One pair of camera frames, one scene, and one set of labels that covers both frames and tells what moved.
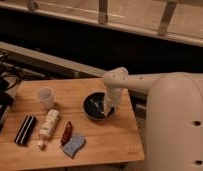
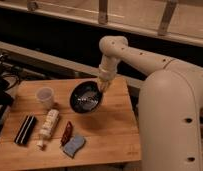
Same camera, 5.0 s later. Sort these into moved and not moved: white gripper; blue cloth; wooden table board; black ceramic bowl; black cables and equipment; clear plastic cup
Moved: black ceramic bowl; white gripper
Not moved: wooden table board; clear plastic cup; blue cloth; black cables and equipment
